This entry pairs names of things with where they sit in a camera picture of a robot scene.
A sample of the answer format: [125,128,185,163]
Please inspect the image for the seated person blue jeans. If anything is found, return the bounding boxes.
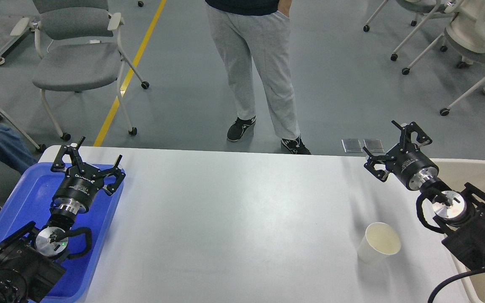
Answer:
[0,98,38,253]

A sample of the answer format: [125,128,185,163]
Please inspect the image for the white paper cup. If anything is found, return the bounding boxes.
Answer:
[357,222,402,265]

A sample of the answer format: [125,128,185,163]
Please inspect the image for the metal floor plate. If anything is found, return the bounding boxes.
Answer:
[363,138,386,154]
[342,138,362,153]

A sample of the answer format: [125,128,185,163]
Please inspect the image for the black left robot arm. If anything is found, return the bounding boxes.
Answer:
[0,141,126,303]

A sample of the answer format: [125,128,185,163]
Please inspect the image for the standing person grey pants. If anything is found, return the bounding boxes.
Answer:
[205,0,310,154]

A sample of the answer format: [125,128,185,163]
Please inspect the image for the grey chair white frame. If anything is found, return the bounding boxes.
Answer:
[11,0,138,141]

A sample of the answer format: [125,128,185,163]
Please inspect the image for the right metal floor plate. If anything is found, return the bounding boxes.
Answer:
[363,138,386,154]

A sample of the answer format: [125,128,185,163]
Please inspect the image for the blue plastic tray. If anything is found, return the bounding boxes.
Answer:
[0,162,123,303]

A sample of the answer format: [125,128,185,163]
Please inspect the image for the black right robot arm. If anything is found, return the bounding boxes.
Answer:
[362,121,485,303]

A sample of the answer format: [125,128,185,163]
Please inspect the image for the white office chair right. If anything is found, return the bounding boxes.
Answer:
[391,0,485,117]

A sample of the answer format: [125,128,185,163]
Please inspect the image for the left metal floor plate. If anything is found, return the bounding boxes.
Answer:
[342,138,362,153]

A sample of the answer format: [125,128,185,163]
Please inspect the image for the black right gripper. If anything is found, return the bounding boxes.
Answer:
[362,120,440,191]

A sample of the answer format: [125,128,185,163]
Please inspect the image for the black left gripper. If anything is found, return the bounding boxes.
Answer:
[51,136,126,213]

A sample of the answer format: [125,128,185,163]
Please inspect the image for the beige plastic bin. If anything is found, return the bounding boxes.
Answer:
[430,158,485,303]

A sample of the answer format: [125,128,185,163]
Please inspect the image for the white chair far right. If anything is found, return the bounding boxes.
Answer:
[363,0,458,32]

